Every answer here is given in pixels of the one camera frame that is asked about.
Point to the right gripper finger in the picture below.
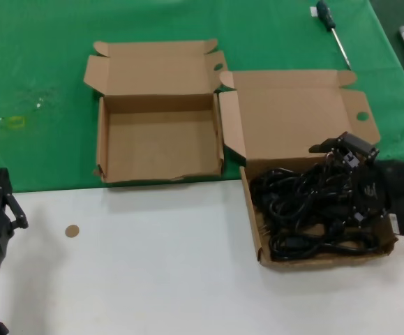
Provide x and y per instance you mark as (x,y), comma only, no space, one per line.
(327,146)
(362,144)

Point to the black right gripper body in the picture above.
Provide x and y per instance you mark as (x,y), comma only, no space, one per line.
(370,192)

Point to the open cardboard box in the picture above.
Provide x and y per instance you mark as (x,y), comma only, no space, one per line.
(292,115)

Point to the open cardboard box torn rim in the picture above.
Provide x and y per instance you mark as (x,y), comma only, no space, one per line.
(159,146)

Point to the round brown cardboard disc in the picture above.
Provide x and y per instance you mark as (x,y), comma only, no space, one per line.
(72,231)

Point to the small white paper tag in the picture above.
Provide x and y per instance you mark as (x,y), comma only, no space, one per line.
(313,12)

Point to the green table cloth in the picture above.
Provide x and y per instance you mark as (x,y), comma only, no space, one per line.
(30,52)

